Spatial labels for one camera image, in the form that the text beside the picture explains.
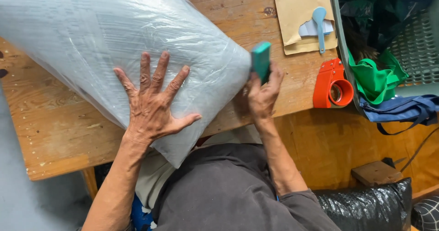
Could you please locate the person's right hand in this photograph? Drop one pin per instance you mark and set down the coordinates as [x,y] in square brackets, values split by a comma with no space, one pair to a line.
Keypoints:
[262,97]

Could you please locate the person's left hand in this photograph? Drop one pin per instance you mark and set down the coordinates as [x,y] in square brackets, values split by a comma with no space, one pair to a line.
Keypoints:
[147,111]

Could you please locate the teal tape dispenser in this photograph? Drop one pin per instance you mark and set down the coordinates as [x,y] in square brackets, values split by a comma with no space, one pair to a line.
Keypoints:
[261,61]

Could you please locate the large clear plastic bundle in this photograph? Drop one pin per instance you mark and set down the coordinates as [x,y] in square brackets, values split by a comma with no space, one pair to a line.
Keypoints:
[113,46]

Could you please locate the orange tape dispenser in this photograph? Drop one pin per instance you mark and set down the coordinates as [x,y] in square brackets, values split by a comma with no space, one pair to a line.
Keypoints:
[331,85]

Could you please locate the grey paper scrap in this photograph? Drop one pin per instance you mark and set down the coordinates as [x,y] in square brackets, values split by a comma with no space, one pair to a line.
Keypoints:
[308,28]

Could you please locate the brown paper envelope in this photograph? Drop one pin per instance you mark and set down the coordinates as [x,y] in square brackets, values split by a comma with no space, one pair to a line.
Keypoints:
[300,16]

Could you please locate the wooden table leg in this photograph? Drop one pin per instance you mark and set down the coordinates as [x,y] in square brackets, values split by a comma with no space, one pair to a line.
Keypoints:
[90,181]

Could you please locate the light blue plastic spoon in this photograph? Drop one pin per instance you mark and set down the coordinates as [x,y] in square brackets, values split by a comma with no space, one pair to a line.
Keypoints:
[320,25]

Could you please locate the person's dark grey shirt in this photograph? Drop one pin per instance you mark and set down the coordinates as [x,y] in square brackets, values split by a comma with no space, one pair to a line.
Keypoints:
[226,193]

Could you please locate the blue patterned trousers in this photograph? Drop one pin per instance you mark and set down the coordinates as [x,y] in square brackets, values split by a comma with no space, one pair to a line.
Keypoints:
[141,217]

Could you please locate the green fabric bag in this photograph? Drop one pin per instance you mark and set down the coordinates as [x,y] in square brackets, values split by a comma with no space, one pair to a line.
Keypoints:
[373,76]

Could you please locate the wooden block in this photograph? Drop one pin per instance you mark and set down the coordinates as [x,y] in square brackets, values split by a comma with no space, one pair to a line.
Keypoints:
[375,172]

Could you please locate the navy blue fabric bag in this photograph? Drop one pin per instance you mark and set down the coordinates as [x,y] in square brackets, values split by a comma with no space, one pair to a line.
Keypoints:
[401,111]

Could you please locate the dark plastic sheet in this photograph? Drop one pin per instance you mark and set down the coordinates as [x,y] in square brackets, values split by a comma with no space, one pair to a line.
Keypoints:
[373,8]

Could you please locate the black bubble wrap bag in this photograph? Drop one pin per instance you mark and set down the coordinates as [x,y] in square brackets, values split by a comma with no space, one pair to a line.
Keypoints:
[367,205]

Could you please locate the grey-green perforated plastic basket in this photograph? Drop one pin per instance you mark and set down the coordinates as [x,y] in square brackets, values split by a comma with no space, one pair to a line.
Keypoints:
[411,49]

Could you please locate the black net patterned object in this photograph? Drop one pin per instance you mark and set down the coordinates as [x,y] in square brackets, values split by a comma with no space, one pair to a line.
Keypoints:
[425,212]

